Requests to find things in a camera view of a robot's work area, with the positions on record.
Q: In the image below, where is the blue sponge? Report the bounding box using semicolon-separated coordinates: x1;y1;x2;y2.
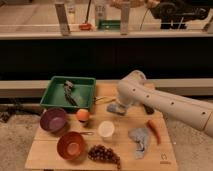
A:
106;103;126;115

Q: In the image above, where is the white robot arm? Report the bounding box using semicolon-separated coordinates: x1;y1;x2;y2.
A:
117;70;213;137

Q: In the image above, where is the white paper cup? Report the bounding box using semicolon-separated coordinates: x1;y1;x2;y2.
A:
98;121;115;140

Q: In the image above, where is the black rectangular block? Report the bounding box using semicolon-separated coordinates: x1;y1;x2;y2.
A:
144;105;154;115

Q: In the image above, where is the orange carrot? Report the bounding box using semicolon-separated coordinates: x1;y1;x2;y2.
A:
147;120;161;145

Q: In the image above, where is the grey blue cloth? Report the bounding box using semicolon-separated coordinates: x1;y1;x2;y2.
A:
128;127;150;159

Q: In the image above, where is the green plastic tray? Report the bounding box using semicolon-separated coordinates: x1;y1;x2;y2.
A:
40;76;96;110

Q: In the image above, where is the orange ball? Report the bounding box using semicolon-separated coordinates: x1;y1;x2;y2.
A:
76;109;90;122

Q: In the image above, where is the wooden board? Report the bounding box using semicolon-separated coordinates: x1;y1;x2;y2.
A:
24;82;179;171

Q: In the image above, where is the metal spoon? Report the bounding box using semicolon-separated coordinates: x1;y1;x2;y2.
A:
80;132;94;135

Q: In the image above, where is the bunch of dark grapes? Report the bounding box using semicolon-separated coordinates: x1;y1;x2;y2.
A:
88;145;121;170

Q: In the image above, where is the metal tool in tray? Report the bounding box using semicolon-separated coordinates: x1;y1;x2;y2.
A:
63;80;77;106

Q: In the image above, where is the orange copper bowl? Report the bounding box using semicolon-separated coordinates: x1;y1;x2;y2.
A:
57;131;86;160

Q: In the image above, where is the purple bowl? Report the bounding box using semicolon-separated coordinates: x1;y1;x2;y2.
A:
40;108;67;132

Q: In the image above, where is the green background box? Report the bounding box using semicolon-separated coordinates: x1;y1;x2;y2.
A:
98;20;120;30

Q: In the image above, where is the orange red background object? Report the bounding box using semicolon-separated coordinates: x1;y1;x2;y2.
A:
79;23;92;31

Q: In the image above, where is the black background machine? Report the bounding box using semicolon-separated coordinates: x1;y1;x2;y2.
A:
150;0;213;29

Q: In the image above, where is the yellow handled tool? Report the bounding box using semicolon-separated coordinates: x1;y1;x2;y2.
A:
95;96;116;104

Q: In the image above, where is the grey metal post right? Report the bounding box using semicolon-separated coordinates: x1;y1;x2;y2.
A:
120;1;130;35

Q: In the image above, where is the grey metal post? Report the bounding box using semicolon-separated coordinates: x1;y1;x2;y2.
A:
55;3;70;36
120;1;130;35

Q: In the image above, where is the grey metal post left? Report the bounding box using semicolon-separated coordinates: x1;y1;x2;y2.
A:
55;3;70;36

